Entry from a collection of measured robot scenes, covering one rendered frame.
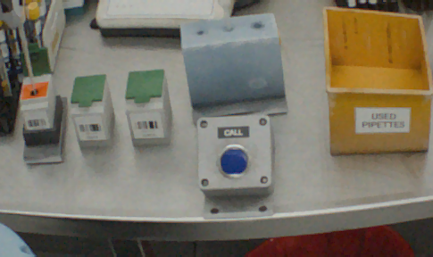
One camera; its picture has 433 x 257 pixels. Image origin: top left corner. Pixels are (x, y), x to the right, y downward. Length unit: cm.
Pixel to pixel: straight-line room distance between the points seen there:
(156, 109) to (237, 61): 10
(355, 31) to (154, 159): 26
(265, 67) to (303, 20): 16
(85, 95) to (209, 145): 16
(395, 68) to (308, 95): 12
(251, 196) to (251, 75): 13
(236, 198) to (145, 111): 13
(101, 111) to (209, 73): 12
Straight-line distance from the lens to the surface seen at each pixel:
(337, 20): 118
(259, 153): 107
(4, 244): 76
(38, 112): 116
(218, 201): 112
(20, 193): 117
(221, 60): 115
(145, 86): 115
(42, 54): 117
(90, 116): 116
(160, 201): 113
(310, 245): 166
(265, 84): 118
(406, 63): 123
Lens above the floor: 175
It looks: 48 degrees down
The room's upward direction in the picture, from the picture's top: 9 degrees counter-clockwise
